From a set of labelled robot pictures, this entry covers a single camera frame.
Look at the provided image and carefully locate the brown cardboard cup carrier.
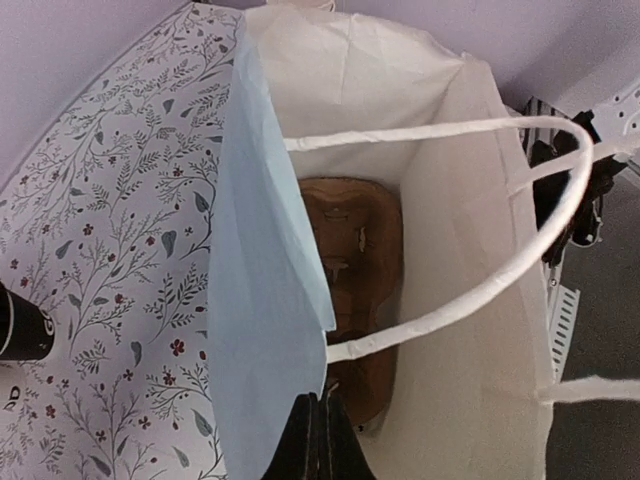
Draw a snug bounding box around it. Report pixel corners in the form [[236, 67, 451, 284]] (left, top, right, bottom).
[[300, 177, 403, 432]]

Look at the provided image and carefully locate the front aluminium rail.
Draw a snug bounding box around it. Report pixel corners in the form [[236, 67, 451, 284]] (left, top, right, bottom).
[[544, 260, 581, 383]]

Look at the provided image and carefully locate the black lidded coffee cup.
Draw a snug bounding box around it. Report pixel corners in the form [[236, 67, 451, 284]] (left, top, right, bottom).
[[0, 284, 55, 361]]

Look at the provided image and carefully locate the floral table mat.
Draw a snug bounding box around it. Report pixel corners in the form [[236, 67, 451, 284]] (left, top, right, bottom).
[[1, 3, 243, 479]]

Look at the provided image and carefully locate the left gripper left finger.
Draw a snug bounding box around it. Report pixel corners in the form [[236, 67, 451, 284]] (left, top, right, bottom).
[[261, 393, 319, 480]]

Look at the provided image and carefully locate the light blue paper bag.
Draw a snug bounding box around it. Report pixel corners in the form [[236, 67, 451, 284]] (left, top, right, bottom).
[[208, 6, 639, 479]]

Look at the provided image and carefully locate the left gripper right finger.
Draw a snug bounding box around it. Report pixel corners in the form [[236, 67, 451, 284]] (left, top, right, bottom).
[[324, 393, 376, 480]]

